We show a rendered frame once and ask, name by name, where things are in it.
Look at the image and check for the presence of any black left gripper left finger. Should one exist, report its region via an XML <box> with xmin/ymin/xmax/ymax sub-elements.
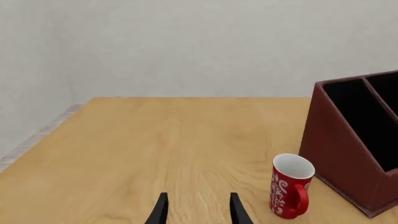
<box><xmin>144</xmin><ymin>192</ymin><xmax>169</xmax><ymax>224</ymax></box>

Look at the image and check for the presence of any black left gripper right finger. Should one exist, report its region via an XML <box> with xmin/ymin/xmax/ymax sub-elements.
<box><xmin>229</xmin><ymin>192</ymin><xmax>254</xmax><ymax>224</ymax></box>

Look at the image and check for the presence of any red-brown desk caddy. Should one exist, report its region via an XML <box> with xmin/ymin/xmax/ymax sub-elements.
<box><xmin>298</xmin><ymin>69</ymin><xmax>398</xmax><ymax>219</ymax></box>

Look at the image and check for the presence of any red mug with white pattern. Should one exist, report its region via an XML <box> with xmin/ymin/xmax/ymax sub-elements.
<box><xmin>269</xmin><ymin>153</ymin><xmax>316</xmax><ymax>220</ymax></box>

